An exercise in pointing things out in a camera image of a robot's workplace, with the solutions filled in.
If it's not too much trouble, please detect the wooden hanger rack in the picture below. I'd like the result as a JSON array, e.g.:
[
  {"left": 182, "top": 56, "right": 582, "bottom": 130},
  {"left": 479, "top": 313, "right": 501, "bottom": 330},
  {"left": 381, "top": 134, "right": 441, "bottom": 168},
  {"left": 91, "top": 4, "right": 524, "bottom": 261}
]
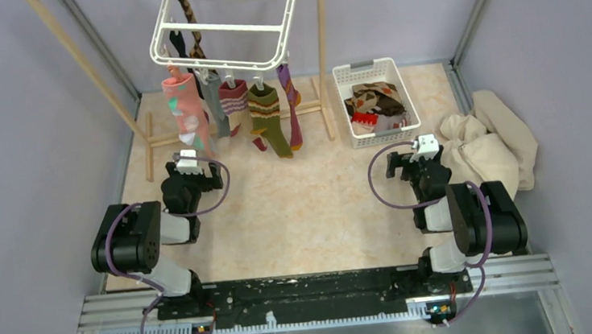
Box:
[{"left": 25, "top": 0, "right": 335, "bottom": 182}]

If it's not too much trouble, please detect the white plastic sock hanger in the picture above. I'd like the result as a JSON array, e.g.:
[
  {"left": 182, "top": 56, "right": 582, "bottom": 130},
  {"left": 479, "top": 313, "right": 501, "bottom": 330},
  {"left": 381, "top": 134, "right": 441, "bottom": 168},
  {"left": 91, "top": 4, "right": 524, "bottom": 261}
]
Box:
[{"left": 148, "top": 0, "right": 297, "bottom": 72}]

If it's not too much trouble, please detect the grey sock in basket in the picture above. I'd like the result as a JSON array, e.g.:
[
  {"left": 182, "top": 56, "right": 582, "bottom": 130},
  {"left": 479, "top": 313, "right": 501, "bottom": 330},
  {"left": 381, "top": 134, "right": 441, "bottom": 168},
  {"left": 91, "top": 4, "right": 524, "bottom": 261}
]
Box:
[{"left": 374, "top": 112, "right": 408, "bottom": 134}]

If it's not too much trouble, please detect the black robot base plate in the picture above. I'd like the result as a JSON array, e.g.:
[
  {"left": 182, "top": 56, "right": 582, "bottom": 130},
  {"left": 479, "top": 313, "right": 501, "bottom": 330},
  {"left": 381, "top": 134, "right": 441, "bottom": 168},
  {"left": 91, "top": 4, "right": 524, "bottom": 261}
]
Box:
[{"left": 155, "top": 263, "right": 474, "bottom": 334}]

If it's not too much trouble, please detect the maroon striped beige sock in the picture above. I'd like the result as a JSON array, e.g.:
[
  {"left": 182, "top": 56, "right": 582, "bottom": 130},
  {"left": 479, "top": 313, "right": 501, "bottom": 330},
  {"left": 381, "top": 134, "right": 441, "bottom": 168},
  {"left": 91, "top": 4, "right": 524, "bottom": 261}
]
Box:
[{"left": 218, "top": 80, "right": 250, "bottom": 137}]

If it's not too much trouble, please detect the beige crumpled cloth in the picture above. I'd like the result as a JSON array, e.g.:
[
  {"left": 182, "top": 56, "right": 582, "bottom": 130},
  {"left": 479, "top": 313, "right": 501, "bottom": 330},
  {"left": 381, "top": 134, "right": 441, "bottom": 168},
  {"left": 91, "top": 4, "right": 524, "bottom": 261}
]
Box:
[{"left": 439, "top": 90, "right": 538, "bottom": 199}]

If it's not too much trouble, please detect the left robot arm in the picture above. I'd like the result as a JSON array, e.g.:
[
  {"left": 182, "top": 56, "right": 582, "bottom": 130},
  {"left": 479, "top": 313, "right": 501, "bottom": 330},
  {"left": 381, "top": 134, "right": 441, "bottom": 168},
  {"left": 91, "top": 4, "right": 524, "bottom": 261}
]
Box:
[{"left": 90, "top": 155, "right": 230, "bottom": 317}]

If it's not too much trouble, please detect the olive green striped sock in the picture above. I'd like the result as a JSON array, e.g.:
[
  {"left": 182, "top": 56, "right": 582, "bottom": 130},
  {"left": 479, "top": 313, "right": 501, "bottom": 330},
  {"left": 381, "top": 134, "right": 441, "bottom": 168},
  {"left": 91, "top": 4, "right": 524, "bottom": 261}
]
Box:
[{"left": 247, "top": 85, "right": 293, "bottom": 159}]

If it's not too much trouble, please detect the black hanging sock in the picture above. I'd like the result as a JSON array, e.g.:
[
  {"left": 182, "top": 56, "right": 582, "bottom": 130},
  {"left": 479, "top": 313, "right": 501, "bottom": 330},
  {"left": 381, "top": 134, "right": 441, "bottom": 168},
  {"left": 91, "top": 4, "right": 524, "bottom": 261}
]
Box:
[{"left": 169, "top": 30, "right": 204, "bottom": 99}]

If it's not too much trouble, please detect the pink patterned sock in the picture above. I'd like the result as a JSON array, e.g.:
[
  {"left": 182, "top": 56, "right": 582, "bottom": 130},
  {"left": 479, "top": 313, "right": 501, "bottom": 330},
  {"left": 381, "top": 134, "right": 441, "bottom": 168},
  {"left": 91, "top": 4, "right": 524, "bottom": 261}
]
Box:
[{"left": 161, "top": 65, "right": 215, "bottom": 159}]

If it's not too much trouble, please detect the brown argyle sock in basket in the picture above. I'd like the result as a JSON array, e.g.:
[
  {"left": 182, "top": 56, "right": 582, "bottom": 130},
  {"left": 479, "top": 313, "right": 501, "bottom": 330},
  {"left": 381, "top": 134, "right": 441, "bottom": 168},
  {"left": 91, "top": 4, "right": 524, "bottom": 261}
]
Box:
[{"left": 344, "top": 81, "right": 406, "bottom": 116}]

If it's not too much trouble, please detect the purple maroon striped sock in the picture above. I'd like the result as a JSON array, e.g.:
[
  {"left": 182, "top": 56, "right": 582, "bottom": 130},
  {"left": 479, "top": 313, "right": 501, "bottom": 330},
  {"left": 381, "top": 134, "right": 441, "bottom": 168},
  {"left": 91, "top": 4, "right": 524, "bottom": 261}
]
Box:
[{"left": 276, "top": 64, "right": 304, "bottom": 151}]

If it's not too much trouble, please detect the white plastic basket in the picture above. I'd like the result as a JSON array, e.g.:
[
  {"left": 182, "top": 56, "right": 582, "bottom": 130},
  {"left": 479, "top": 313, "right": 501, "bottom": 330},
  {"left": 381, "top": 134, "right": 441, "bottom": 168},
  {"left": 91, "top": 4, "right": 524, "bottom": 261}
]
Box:
[{"left": 332, "top": 57, "right": 422, "bottom": 149}]

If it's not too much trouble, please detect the aluminium frame rail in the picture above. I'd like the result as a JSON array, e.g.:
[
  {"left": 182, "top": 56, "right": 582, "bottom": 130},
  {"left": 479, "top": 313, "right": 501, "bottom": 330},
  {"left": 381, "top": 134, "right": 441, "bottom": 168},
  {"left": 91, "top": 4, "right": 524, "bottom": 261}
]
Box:
[{"left": 77, "top": 254, "right": 578, "bottom": 334}]

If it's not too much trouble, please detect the red white sock in basket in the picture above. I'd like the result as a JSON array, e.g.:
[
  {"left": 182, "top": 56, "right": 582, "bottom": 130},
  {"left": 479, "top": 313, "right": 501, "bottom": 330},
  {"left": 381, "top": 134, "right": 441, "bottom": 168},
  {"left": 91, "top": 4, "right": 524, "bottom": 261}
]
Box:
[{"left": 351, "top": 112, "right": 379, "bottom": 128}]

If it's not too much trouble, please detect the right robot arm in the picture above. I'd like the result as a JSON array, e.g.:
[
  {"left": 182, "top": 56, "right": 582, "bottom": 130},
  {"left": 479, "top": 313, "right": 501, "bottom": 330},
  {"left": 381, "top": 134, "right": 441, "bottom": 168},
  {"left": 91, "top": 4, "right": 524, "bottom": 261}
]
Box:
[{"left": 386, "top": 152, "right": 528, "bottom": 294}]

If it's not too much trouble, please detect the brown argyle hanging sock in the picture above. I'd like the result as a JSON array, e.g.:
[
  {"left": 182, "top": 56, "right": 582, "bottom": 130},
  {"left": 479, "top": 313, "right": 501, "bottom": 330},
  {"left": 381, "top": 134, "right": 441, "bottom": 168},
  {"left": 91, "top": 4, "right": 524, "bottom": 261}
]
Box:
[{"left": 178, "top": 0, "right": 206, "bottom": 59}]

